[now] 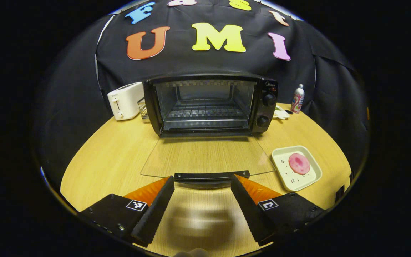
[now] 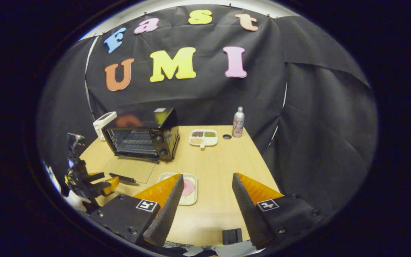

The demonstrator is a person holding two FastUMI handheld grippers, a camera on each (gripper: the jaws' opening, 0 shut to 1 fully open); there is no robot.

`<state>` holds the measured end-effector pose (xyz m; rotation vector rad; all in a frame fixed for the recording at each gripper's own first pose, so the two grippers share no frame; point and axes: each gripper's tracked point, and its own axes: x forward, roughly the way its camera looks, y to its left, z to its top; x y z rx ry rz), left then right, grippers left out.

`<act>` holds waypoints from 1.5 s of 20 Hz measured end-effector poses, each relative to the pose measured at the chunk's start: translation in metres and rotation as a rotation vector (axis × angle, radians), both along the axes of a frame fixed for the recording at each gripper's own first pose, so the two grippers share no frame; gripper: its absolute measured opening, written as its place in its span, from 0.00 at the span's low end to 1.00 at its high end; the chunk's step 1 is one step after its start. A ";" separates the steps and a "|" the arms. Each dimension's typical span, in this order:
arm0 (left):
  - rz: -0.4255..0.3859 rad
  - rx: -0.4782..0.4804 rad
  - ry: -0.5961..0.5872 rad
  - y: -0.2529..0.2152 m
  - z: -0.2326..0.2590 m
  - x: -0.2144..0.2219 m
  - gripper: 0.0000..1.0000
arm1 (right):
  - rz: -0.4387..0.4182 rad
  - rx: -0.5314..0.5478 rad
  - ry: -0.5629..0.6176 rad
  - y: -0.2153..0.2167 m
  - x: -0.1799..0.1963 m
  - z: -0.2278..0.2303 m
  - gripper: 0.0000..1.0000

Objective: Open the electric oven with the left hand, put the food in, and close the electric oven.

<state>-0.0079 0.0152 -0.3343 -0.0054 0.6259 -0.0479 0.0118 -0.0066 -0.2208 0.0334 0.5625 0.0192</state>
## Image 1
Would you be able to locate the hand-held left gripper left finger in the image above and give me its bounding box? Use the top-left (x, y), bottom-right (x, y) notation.
top-left (79, 176), bottom-right (175, 247)

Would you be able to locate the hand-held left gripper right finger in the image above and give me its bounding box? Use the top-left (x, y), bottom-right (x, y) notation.
top-left (231, 174), bottom-right (325, 247)

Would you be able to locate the white square plate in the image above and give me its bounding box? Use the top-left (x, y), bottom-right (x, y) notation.
top-left (272, 145), bottom-right (323, 192)

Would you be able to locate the pink round cake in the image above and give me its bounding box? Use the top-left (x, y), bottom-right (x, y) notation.
top-left (288, 153), bottom-right (311, 175)

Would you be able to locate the black electric oven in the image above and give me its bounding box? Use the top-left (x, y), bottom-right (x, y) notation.
top-left (141, 73), bottom-right (278, 190)

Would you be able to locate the white divided bean tray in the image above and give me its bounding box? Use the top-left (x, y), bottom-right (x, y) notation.
top-left (273, 105), bottom-right (290, 120)

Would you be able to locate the white toaster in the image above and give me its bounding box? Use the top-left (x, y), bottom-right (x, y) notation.
top-left (107, 82), bottom-right (144, 121)

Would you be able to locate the white red spray can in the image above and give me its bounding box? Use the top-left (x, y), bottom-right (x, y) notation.
top-left (291, 84), bottom-right (305, 114)

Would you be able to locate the metal wire rack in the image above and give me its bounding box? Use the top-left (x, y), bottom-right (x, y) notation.
top-left (137, 97), bottom-right (149, 120)

